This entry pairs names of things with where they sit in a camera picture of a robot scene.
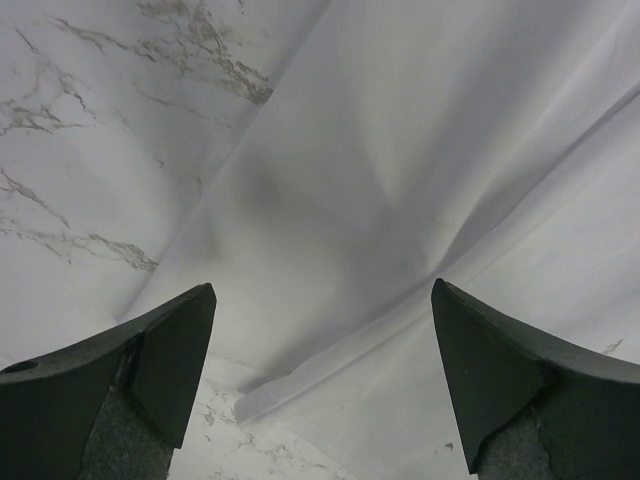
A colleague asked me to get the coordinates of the white t-shirt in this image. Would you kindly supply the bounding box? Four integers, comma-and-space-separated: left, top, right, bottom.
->
129, 1, 639, 479

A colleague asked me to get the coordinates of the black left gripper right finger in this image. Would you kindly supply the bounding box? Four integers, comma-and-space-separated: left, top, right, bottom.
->
431, 279, 639, 479

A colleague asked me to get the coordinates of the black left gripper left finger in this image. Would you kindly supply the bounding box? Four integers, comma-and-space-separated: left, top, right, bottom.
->
1, 283, 217, 479

